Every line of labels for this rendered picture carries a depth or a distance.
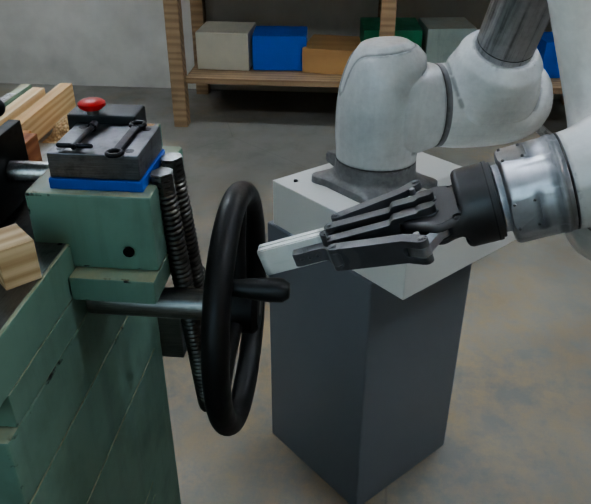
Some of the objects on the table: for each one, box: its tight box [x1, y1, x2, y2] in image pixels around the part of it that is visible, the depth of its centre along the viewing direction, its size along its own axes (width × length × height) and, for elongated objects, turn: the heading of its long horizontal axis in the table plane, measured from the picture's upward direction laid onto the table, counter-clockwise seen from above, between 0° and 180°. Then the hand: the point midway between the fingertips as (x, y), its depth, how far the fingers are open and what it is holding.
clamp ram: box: [0, 120, 49, 224], centre depth 78 cm, size 9×8×9 cm
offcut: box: [0, 224, 42, 290], centre depth 68 cm, size 4×4×4 cm
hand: (295, 252), depth 69 cm, fingers closed
